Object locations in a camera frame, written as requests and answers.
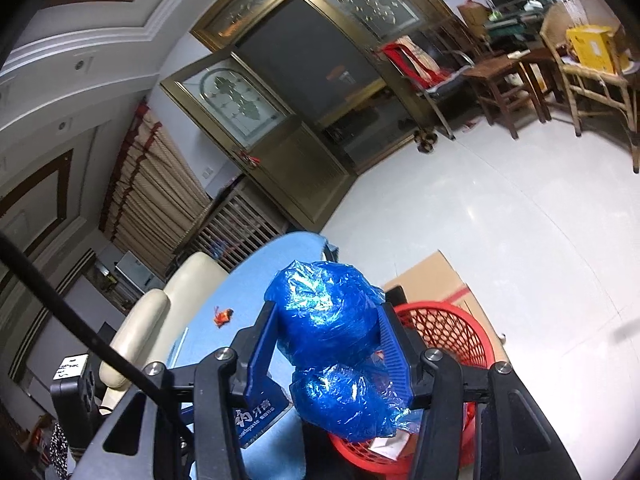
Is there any white appliance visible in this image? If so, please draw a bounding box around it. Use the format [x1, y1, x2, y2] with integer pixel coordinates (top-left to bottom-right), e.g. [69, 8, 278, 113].
[116, 250, 166, 293]

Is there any dark metal chair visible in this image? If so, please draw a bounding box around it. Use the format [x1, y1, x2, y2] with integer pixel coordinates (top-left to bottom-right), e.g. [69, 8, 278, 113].
[410, 25, 481, 138]

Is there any brass door frame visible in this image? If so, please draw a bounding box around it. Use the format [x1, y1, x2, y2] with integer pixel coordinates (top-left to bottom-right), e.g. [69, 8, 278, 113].
[190, 0, 468, 176]

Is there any dark wooden table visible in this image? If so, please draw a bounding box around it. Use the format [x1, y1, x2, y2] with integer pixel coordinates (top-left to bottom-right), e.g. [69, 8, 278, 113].
[462, 52, 556, 141]

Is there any cream leather sofa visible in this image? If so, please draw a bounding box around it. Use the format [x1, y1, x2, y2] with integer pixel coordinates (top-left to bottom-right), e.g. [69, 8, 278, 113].
[97, 251, 231, 411]

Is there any wicker armchair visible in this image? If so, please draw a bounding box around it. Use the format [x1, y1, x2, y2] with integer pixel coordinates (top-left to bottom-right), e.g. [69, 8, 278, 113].
[540, 0, 640, 173]

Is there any red garment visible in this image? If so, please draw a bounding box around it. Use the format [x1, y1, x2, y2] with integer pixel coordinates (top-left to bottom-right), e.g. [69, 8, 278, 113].
[380, 40, 446, 91]

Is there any flat cardboard box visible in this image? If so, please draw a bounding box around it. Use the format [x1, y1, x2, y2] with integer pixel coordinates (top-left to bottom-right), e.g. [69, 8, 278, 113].
[382, 250, 503, 361]

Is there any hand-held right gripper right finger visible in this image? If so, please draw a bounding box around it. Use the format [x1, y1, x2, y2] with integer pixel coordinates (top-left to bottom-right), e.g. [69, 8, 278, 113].
[375, 305, 581, 480]

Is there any red plastic mesh basket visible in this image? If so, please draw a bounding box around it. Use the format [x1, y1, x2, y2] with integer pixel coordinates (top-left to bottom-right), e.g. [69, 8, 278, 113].
[327, 301, 493, 473]

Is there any beige pleated curtain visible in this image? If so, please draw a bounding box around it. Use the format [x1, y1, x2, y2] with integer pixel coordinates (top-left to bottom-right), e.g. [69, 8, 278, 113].
[100, 102, 211, 281]

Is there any brass glass door leaf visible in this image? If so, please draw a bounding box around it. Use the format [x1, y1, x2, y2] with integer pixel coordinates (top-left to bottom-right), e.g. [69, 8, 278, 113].
[160, 45, 351, 226]

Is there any yellow box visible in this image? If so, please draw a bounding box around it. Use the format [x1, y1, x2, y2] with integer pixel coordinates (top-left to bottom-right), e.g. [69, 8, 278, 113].
[565, 25, 621, 73]

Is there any black dotted cloth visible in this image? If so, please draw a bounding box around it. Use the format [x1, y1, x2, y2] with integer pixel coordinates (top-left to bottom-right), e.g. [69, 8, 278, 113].
[47, 422, 71, 478]

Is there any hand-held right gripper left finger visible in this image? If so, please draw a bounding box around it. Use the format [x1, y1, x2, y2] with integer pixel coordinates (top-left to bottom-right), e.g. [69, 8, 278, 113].
[75, 300, 281, 480]

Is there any wooden slatted crib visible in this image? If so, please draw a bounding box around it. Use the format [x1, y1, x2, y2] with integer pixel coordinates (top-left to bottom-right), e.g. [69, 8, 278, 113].
[172, 175, 291, 273]

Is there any black cable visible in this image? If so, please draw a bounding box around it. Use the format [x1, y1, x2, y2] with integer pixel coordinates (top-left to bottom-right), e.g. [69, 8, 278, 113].
[0, 234, 193, 443]

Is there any blue plastic bag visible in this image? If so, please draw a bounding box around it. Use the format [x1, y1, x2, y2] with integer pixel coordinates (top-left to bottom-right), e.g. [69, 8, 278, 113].
[264, 259, 425, 443]

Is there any blue toothpaste box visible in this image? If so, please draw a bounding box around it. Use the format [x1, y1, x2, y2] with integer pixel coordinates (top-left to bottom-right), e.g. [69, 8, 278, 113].
[232, 377, 292, 452]

